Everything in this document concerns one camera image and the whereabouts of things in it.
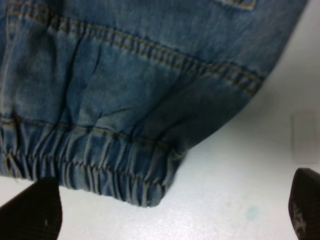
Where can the children's blue denim shorts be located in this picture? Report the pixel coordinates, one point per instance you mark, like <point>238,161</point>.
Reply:
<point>108,96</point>

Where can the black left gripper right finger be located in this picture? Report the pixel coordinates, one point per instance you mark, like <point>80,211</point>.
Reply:
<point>304,204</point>

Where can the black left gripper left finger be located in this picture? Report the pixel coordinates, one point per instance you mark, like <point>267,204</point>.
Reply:
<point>33,214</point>

